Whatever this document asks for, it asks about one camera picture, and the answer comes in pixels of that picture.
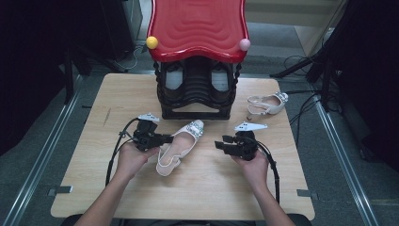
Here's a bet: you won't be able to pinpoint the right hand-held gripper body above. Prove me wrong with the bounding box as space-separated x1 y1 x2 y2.
231 121 269 162

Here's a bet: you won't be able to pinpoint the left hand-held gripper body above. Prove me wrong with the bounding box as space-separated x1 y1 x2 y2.
133 113 165 153

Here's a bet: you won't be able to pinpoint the pink jewelled slingback shoe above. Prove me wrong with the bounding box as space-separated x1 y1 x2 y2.
155 119 205 177
246 90 290 117

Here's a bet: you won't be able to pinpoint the black rack base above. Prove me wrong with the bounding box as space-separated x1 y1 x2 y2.
209 60 235 105

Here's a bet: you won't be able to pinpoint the black leather lace-up shoe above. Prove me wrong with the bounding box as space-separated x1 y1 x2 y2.
161 60 186 105

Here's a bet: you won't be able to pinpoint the red and black shoe rack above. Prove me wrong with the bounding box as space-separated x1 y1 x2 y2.
145 0 252 121

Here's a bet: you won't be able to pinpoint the person's right hand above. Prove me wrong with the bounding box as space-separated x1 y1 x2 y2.
231 150 270 191

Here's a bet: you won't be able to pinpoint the person's left hand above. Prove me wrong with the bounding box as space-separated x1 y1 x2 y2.
116 144 160 183

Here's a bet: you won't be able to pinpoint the black tripod leg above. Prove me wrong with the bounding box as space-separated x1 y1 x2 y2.
269 56 315 79

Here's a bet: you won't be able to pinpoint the black metal stand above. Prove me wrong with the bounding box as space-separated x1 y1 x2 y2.
63 46 75 105

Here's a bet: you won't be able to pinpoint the dark cabinet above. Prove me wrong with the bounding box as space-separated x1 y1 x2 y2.
100 0 143 61

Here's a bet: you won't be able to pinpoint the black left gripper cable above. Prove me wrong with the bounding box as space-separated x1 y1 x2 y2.
105 117 140 186

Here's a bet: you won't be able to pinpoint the black floor cables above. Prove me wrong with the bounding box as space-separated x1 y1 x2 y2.
282 55 326 126

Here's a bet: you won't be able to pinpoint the grey metal table bracket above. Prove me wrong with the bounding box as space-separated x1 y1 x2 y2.
295 188 320 201
47 186 73 198

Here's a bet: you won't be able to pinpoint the white floor cable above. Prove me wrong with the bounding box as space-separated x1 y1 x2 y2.
122 43 143 72

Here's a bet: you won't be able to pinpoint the aluminium floor rail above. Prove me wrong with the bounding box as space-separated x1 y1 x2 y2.
312 93 381 226
0 74 83 226

